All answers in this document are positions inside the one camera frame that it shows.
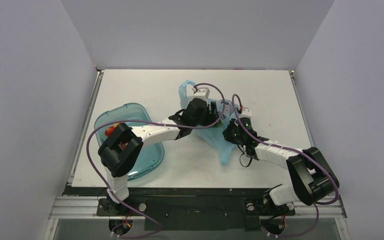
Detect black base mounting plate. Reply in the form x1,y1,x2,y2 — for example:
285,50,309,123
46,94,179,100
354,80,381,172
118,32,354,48
63,186,296,231

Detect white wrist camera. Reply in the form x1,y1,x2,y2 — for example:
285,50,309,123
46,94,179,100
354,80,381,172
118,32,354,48
238,107,253,119
191,87,210,104

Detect red fake fruit bunch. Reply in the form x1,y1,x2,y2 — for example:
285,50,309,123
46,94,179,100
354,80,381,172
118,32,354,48
104,123,119,137

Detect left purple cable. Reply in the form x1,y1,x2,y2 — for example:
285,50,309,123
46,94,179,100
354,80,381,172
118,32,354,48
85,82,227,239

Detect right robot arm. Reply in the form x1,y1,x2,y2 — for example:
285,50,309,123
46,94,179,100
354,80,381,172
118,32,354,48
223,117,339,214

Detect black looped cable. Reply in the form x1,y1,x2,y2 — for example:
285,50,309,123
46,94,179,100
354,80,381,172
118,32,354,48
238,144,254,168

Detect light blue plastic bag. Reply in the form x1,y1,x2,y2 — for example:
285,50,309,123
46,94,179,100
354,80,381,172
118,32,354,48
192,87,235,166

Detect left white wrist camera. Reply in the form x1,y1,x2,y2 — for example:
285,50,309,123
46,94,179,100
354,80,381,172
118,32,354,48
191,87,210,104

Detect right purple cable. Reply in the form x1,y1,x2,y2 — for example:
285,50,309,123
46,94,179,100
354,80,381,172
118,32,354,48
231,94,341,238

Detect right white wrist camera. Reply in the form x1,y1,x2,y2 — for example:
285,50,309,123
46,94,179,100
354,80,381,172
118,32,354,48
238,107,253,119

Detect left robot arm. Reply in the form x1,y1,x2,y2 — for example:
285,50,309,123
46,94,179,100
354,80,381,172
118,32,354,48
98,98,225,215

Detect teal transparent plastic tray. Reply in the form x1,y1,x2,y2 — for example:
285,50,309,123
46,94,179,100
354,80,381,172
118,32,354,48
94,102,165,181

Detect purple cable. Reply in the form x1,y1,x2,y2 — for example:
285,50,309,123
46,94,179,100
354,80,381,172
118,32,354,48
85,82,227,239
231,94,341,238

